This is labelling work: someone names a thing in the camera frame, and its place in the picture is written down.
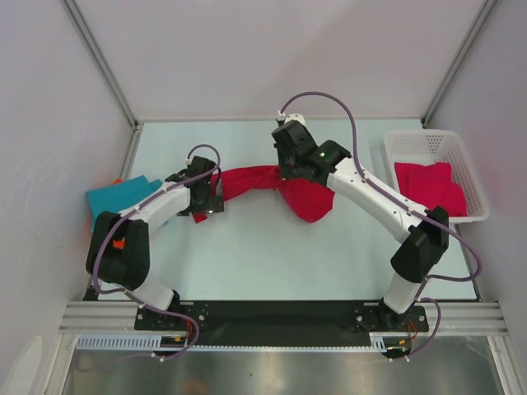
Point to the white slotted cable duct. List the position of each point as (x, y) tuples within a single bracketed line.
[(159, 343)]

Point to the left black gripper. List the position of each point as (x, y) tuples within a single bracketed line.
[(214, 204)]

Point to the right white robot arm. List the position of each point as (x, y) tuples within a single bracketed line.
[(423, 234)]

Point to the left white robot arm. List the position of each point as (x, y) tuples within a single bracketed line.
[(120, 252)]

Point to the white plastic basket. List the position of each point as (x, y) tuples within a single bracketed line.
[(427, 147)]

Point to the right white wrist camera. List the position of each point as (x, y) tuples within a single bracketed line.
[(285, 118)]

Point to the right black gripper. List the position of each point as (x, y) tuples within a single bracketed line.
[(285, 173)]

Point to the teal folded t shirt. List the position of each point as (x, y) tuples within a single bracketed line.
[(116, 197)]

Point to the red t shirt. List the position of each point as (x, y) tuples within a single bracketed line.
[(309, 201), (431, 186)]

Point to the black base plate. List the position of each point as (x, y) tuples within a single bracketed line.
[(323, 323)]

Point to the red t shirt in basket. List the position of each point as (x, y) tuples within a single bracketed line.
[(431, 186)]

